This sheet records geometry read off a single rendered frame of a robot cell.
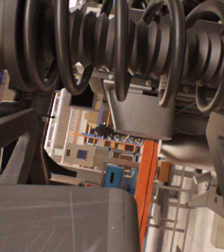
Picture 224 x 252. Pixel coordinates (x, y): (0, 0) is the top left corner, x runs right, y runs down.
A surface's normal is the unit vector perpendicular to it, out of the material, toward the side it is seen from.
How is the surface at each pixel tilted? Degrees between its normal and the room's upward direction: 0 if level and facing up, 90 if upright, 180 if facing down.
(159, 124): 90
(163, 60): 56
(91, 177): 90
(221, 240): 90
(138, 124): 90
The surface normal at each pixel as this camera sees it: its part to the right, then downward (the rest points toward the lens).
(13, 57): -0.04, 0.69
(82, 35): -0.60, 0.08
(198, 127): -0.02, -0.10
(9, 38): 0.00, 0.49
